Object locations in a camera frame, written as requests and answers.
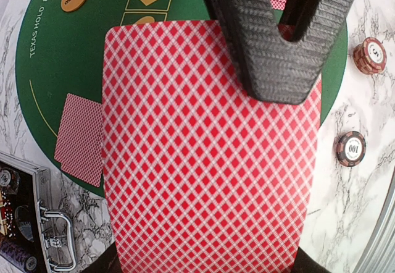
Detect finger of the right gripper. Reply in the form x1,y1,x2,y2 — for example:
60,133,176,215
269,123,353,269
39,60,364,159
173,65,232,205
206,0,354,104

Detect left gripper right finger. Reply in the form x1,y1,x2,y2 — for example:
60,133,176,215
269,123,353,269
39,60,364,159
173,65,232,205
293,248,330,273

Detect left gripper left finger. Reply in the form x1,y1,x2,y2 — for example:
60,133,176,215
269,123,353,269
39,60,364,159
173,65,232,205
85,245,120,273

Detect red poker chip stack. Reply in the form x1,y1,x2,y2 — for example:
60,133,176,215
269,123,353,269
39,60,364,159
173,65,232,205
353,36,387,75

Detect black poker chip stack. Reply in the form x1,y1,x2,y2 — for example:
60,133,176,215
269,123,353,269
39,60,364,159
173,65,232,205
336,131,367,167

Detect red-backed card deck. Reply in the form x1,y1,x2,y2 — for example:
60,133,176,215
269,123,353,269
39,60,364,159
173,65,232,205
102,20,322,272

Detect aluminium poker case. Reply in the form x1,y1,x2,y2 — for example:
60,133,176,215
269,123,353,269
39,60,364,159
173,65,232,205
1,153,78,272

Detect left chip row in case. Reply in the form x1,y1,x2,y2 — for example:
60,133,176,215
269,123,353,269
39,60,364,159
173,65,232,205
1,237,38,272

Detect chip row in case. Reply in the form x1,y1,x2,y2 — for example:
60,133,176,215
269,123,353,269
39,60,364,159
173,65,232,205
1,237,38,272
0,165,20,195

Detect black dealer button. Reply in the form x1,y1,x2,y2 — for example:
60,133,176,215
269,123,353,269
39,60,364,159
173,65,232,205
15,205,34,242

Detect dice in case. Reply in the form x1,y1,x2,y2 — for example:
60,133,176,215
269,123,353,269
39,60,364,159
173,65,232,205
0,191,16,238

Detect right chip row in case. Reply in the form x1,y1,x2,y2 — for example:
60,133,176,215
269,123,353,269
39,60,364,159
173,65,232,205
0,165,20,195

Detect round green poker mat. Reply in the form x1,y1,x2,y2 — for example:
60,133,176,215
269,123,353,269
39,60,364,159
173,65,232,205
14,0,349,198

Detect front aluminium rail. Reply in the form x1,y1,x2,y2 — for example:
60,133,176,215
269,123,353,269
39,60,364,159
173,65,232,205
354,174,395,273

